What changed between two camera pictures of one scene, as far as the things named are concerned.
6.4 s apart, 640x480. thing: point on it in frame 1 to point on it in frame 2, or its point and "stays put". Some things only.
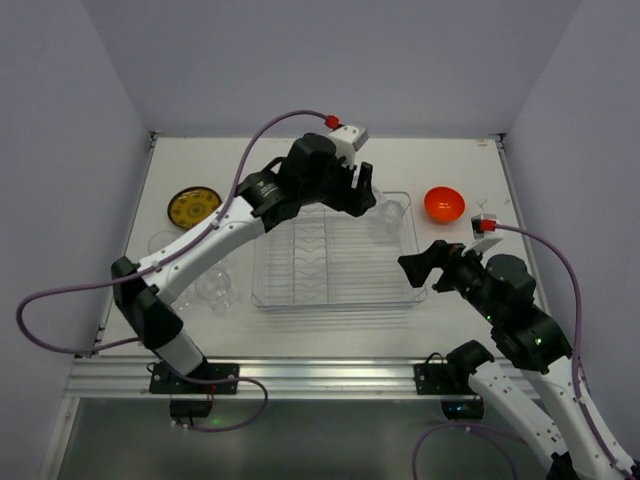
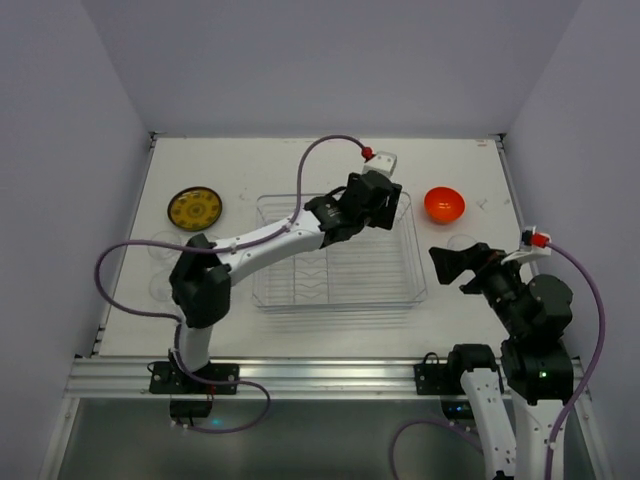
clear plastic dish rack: [326, 258] stays put
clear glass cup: [161, 239] stays put
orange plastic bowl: [443, 204] stays put
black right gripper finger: [417, 267] to [451, 264]
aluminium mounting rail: [201, 380] stays put
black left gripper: [357, 187] to [388, 205]
